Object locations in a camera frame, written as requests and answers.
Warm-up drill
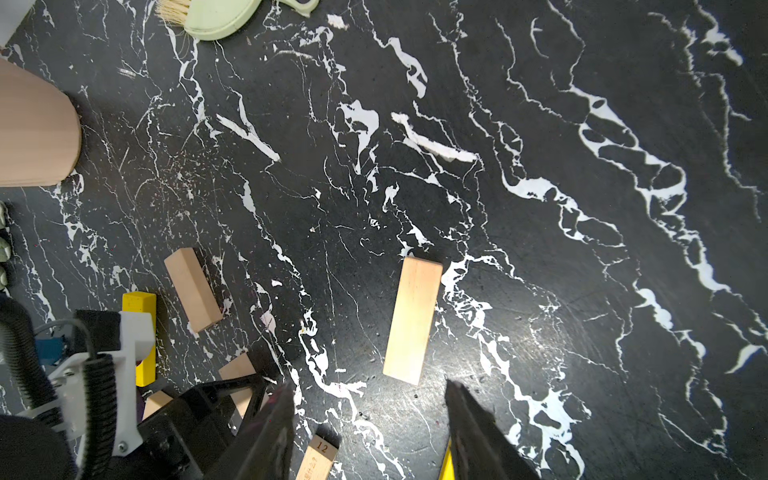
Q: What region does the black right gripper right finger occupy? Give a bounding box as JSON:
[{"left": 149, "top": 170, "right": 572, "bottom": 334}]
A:
[{"left": 445, "top": 380, "right": 539, "bottom": 479}]

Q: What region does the small yellow block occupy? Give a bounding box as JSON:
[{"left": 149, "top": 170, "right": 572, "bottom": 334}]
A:
[{"left": 122, "top": 291, "right": 157, "bottom": 387}]

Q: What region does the long wooden block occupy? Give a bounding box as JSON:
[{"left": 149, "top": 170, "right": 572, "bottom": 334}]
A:
[{"left": 142, "top": 352, "right": 271, "bottom": 421}]

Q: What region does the pink plant pot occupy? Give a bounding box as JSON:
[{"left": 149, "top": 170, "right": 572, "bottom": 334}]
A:
[{"left": 1, "top": 59, "right": 82, "bottom": 187}]

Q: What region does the large yellow block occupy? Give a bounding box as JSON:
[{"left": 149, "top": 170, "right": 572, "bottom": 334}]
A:
[{"left": 438, "top": 441, "right": 456, "bottom": 480}]

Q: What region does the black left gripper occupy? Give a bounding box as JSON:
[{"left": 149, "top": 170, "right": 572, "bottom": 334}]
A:
[{"left": 110, "top": 374, "right": 266, "bottom": 479}]

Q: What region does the white and green work glove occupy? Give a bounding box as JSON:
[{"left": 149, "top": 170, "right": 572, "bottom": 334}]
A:
[{"left": 0, "top": 202, "right": 12, "bottom": 289}]

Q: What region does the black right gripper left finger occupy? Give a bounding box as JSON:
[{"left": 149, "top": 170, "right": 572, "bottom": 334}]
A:
[{"left": 204, "top": 384, "right": 295, "bottom": 479}]

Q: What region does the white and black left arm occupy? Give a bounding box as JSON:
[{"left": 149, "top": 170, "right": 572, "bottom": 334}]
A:
[{"left": 1, "top": 375, "right": 292, "bottom": 479}]

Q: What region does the wooden block numbered twelve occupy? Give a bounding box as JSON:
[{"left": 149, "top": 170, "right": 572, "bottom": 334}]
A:
[{"left": 296, "top": 424, "right": 341, "bottom": 480}]

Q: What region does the wooden block upper middle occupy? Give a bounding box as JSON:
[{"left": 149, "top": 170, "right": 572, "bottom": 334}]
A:
[{"left": 164, "top": 247, "right": 223, "bottom": 333}]

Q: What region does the wooden block far right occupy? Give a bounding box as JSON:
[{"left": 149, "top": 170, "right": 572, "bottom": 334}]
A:
[{"left": 383, "top": 257, "right": 443, "bottom": 385}]

